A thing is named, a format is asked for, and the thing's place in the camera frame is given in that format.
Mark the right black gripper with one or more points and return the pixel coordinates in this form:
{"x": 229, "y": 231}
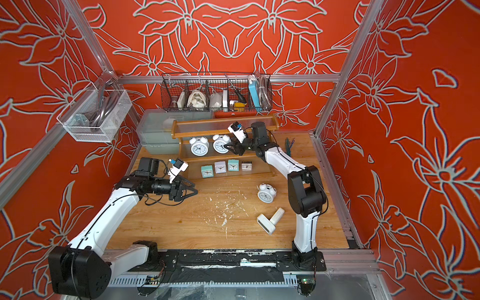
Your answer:
{"x": 238, "y": 147}

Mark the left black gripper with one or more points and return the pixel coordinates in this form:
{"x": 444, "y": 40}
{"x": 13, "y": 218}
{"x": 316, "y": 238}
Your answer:
{"x": 176, "y": 194}

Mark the mint square alarm clock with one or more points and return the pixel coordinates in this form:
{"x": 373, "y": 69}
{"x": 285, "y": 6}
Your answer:
{"x": 207, "y": 171}

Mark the white square alarm clock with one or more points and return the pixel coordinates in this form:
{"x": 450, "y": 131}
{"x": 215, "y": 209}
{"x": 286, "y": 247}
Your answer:
{"x": 220, "y": 167}

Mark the white twin-bell clock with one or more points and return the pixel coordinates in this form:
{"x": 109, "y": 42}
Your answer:
{"x": 220, "y": 142}
{"x": 266, "y": 193}
{"x": 199, "y": 146}

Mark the white twin-bell clock front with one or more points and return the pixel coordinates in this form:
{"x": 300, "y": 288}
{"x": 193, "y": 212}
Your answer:
{"x": 199, "y": 146}

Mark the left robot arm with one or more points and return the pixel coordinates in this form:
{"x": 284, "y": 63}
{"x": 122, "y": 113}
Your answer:
{"x": 82, "y": 268}

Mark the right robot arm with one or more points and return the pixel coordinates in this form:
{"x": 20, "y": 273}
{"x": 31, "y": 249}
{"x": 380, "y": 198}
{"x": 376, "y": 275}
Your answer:
{"x": 306, "y": 193}

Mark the green blue twist ties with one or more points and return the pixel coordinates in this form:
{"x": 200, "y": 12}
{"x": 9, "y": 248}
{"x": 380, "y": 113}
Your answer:
{"x": 289, "y": 143}

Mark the light blue box in basket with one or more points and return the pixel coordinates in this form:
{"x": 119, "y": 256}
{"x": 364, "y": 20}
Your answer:
{"x": 253, "y": 89}

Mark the translucent plastic storage box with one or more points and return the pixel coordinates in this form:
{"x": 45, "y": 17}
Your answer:
{"x": 154, "y": 129}

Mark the white cloth bundle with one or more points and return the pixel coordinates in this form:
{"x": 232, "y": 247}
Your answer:
{"x": 197, "y": 100}

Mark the white digital clock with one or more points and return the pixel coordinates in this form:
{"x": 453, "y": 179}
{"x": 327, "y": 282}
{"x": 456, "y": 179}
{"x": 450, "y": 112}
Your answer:
{"x": 266, "y": 224}

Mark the black handled screwdriver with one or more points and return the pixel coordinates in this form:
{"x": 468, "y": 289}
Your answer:
{"x": 240, "y": 97}

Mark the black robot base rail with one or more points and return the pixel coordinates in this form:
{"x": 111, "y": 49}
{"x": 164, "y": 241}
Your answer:
{"x": 229, "y": 266}

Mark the black wire wall basket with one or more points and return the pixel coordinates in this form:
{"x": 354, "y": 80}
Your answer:
{"x": 176, "y": 88}

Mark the white mesh wall basket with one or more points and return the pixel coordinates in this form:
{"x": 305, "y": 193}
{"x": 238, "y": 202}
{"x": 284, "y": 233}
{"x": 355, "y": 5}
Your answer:
{"x": 96, "y": 114}

